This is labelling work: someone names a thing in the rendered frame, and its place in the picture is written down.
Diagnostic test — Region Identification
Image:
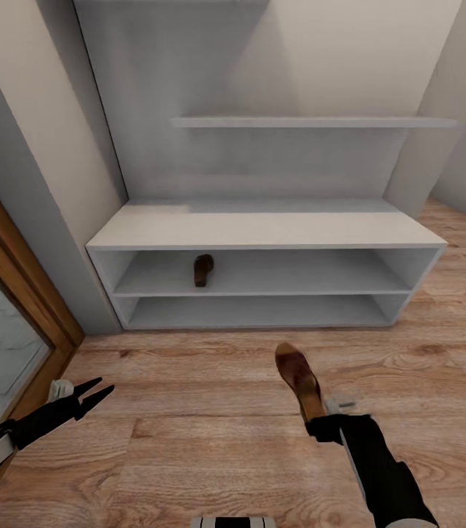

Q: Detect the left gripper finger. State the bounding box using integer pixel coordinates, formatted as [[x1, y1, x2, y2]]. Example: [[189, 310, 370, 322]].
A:
[[81, 385, 114, 414], [73, 377, 102, 397]]

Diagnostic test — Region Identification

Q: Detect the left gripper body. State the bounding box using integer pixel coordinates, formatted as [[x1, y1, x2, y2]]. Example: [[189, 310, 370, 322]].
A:
[[32, 394, 84, 436]]

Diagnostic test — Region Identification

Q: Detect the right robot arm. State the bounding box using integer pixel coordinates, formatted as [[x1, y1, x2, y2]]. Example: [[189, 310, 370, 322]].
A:
[[305, 393, 439, 528]]

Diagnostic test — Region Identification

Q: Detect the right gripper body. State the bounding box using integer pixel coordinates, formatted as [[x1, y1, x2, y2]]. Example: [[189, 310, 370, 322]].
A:
[[310, 416, 340, 444]]

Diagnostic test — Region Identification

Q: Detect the sandal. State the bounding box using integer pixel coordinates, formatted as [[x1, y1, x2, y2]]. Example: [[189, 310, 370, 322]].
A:
[[274, 342, 327, 423], [194, 254, 214, 288]]

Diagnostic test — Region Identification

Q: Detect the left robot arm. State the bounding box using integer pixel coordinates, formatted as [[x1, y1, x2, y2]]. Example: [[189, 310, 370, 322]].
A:
[[0, 377, 114, 465]]

